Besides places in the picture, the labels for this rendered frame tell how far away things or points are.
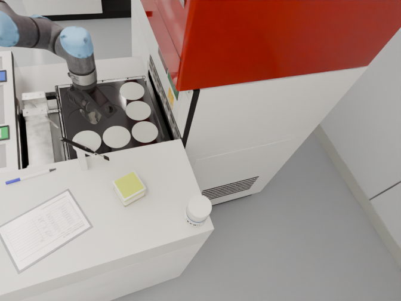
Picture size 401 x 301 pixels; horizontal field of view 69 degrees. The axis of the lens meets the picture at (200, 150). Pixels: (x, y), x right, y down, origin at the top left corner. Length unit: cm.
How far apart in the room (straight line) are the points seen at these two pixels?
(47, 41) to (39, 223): 50
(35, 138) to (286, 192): 169
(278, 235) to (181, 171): 125
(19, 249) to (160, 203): 40
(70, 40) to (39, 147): 48
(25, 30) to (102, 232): 56
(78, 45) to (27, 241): 54
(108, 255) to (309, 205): 170
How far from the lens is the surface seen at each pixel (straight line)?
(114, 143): 114
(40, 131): 123
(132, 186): 90
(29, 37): 86
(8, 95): 127
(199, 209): 86
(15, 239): 97
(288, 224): 219
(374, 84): 229
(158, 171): 100
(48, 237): 95
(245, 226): 206
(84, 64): 88
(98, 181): 99
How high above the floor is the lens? 185
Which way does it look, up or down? 56 degrees down
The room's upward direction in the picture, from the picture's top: 19 degrees clockwise
